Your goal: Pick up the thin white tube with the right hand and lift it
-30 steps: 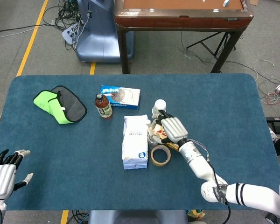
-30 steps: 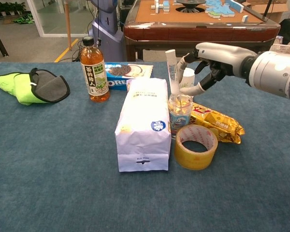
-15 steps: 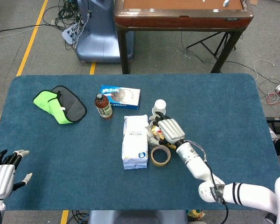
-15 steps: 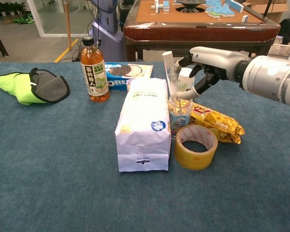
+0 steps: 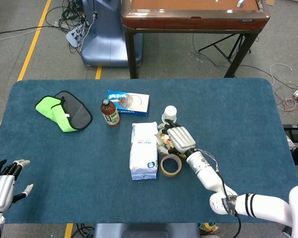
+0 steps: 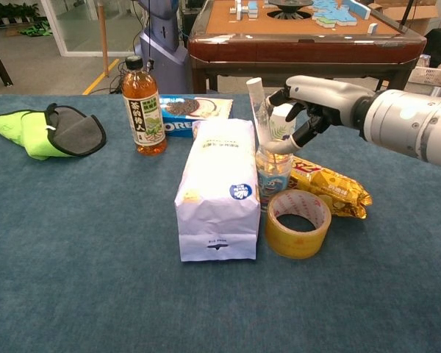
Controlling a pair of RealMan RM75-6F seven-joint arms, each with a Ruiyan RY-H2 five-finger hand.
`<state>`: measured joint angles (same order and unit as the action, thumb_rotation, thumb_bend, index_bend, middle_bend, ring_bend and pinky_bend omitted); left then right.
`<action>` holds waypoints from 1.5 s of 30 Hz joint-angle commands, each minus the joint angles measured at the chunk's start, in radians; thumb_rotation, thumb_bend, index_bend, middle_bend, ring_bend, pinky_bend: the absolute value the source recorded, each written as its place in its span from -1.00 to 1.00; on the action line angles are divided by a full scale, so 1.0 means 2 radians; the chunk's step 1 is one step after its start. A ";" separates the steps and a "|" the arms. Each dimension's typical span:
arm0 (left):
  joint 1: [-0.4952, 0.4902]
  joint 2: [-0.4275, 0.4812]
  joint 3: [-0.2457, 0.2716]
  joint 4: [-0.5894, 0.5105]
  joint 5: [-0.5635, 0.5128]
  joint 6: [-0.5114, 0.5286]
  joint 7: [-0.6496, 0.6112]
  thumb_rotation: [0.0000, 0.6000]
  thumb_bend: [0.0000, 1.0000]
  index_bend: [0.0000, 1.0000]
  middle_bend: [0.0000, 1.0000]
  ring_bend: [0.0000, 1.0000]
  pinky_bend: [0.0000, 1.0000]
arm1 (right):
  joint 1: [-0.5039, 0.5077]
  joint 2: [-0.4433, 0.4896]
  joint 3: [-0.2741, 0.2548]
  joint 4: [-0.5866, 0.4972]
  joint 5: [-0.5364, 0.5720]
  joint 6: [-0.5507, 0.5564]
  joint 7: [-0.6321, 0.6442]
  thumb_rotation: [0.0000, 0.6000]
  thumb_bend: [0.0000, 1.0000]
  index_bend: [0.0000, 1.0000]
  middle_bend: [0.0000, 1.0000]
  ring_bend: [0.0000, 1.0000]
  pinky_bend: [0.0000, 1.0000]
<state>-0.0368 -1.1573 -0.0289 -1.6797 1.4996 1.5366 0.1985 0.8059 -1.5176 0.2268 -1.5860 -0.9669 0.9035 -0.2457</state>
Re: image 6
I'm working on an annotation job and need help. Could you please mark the wooden pole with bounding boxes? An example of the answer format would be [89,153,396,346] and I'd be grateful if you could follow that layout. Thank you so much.
[96,0,110,79]

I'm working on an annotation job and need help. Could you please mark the white paper bag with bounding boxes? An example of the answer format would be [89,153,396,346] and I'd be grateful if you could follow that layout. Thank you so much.
[174,118,262,263]

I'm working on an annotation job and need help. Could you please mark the amber tea bottle black cap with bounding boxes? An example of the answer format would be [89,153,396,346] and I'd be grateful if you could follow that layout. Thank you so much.
[121,54,168,157]

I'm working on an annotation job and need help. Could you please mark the golden snack packet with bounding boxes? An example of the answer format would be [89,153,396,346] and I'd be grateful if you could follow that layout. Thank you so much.
[289,155,374,221]

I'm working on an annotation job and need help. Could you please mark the yellow packing tape roll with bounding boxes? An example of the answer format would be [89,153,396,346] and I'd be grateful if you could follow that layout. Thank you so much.
[264,189,333,260]

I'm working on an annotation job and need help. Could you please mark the grey cloth black trim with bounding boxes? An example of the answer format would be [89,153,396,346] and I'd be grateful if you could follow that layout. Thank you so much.
[43,103,107,157]

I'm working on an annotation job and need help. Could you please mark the blue Oreo cookie box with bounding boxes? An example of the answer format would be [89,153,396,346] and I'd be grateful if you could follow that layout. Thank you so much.
[159,95,234,139]

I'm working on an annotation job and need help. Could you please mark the black hanging cable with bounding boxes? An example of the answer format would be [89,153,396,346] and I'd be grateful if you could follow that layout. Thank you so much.
[145,0,156,73]

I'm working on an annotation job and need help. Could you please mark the potted green plants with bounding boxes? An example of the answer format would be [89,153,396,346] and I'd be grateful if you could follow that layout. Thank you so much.
[0,2,41,26]

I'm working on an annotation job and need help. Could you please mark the brown mahjong table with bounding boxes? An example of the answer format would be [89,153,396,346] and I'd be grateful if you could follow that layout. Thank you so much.
[187,0,428,95]

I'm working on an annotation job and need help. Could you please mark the blue mahjong tile pile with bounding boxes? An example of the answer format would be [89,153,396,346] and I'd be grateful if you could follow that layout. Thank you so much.
[311,0,372,30]

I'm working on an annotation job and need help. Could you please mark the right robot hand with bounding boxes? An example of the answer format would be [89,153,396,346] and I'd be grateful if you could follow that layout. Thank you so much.
[265,75,375,154]

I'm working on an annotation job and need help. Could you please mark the white paper cup leaf print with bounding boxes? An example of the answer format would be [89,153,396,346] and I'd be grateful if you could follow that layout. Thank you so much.
[268,104,298,143]

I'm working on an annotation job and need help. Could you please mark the cardboard box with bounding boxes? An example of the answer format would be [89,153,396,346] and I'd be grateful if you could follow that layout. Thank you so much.
[369,0,441,37]

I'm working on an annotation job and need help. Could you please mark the standing blue mahjong tile group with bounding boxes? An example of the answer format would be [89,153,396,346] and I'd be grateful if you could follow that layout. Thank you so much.
[229,0,260,21]

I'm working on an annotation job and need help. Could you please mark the white tube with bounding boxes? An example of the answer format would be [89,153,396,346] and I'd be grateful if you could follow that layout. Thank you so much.
[245,76,281,165]

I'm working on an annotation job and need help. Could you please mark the black mahjong table centre disc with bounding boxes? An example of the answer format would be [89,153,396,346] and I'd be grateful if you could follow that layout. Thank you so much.
[267,0,315,20]

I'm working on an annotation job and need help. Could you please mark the white plastic basket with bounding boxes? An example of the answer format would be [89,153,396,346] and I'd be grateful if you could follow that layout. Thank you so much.
[407,54,441,91]

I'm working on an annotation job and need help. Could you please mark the green fabric on floor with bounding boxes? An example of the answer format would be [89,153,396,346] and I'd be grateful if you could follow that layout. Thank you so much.
[18,20,54,38]

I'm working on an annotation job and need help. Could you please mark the clear jar cartoon label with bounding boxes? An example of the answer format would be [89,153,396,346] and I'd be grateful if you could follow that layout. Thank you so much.
[255,143,295,213]

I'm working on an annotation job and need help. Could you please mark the lime green microfiber cloth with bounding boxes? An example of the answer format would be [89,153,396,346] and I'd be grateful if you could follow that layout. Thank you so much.
[0,109,75,162]

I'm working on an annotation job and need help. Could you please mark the purple robot pedestal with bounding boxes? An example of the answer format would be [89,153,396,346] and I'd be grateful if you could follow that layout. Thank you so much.
[134,0,190,95]

